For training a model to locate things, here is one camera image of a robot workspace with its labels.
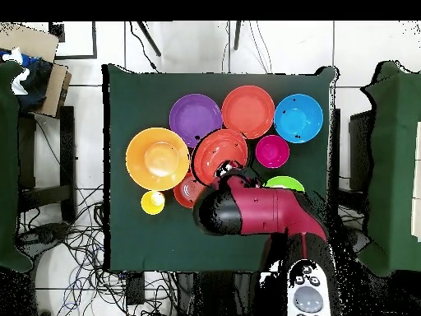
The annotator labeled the black power box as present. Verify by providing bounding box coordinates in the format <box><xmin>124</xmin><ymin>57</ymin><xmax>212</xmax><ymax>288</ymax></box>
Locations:
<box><xmin>126</xmin><ymin>272</ymin><xmax>146</xmax><ymax>306</ymax></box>

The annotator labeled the blue cloth bag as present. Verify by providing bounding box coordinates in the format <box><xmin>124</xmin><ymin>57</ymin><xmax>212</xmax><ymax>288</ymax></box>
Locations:
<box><xmin>0</xmin><ymin>47</ymin><xmax>53</xmax><ymax>113</ymax></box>

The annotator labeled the small red bowl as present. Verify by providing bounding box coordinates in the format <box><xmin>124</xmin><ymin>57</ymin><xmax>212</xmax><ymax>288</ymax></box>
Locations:
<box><xmin>173</xmin><ymin>172</ymin><xmax>206</xmax><ymax>209</ymax></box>

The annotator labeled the brown cardboard box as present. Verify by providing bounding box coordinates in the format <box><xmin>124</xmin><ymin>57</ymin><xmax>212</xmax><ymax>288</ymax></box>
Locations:
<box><xmin>0</xmin><ymin>24</ymin><xmax>72</xmax><ymax>119</ymax></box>

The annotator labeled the black stool frame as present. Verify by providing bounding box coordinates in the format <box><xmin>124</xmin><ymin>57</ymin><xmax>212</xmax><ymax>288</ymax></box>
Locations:
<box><xmin>17</xmin><ymin>105</ymin><xmax>76</xmax><ymax>221</ymax></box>

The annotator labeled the black tripod leg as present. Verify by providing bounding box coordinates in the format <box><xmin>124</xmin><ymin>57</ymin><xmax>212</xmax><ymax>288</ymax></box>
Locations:
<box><xmin>233</xmin><ymin>21</ymin><xmax>243</xmax><ymax>51</ymax></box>
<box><xmin>136</xmin><ymin>21</ymin><xmax>162</xmax><ymax>58</ymax></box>

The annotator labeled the black cable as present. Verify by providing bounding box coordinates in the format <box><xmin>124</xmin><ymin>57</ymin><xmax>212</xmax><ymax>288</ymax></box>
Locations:
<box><xmin>129</xmin><ymin>21</ymin><xmax>160</xmax><ymax>72</ymax></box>

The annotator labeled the yellow cup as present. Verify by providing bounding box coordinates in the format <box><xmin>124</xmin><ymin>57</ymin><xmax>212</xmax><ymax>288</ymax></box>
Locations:
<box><xmin>140</xmin><ymin>189</ymin><xmax>166</xmax><ymax>216</ymax></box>

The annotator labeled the dark green table cloth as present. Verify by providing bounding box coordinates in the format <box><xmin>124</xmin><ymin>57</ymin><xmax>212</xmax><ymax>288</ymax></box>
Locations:
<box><xmin>101</xmin><ymin>63</ymin><xmax>339</xmax><ymax>275</ymax></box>

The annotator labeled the large red bowl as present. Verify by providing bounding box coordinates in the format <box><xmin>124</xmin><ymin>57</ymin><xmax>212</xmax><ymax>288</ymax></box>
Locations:
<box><xmin>221</xmin><ymin>85</ymin><xmax>276</xmax><ymax>140</ymax></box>
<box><xmin>191</xmin><ymin>128</ymin><xmax>249</xmax><ymax>187</ymax></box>

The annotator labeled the white board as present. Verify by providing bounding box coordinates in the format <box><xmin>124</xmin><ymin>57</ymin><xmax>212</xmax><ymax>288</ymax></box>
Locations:
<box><xmin>410</xmin><ymin>121</ymin><xmax>421</xmax><ymax>243</ymax></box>

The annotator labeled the purple bowl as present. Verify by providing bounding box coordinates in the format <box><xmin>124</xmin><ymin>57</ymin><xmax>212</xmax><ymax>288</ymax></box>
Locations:
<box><xmin>169</xmin><ymin>93</ymin><xmax>224</xmax><ymax>149</ymax></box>

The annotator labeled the black floor frame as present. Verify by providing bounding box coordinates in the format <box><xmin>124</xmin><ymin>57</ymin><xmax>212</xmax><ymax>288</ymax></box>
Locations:
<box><xmin>48</xmin><ymin>21</ymin><xmax>99</xmax><ymax>61</ymax></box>

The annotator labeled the green cloth covered table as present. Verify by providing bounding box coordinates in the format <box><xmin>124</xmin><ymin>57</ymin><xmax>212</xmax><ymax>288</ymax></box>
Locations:
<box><xmin>0</xmin><ymin>60</ymin><xmax>34</xmax><ymax>272</ymax></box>
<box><xmin>359</xmin><ymin>60</ymin><xmax>421</xmax><ymax>277</ymax></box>

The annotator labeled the pink bowl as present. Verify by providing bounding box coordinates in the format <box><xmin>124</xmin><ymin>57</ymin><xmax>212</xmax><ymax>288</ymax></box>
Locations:
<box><xmin>255</xmin><ymin>134</ymin><xmax>291</xmax><ymax>170</ymax></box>

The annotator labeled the large green bowl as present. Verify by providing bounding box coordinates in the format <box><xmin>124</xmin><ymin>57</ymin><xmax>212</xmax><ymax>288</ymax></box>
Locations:
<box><xmin>264</xmin><ymin>175</ymin><xmax>306</xmax><ymax>193</ymax></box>

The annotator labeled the tangle of floor cables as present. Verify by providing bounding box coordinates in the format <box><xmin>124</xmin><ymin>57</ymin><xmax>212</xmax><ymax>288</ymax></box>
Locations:
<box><xmin>17</xmin><ymin>184</ymin><xmax>178</xmax><ymax>316</ymax></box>

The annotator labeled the blue bowl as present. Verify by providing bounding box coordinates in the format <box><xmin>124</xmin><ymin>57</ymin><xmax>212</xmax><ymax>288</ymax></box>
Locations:
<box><xmin>273</xmin><ymin>93</ymin><xmax>325</xmax><ymax>145</ymax></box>

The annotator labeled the large orange bowl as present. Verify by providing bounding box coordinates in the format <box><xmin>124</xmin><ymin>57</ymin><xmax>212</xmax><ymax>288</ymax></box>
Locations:
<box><xmin>125</xmin><ymin>127</ymin><xmax>191</xmax><ymax>192</ymax></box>

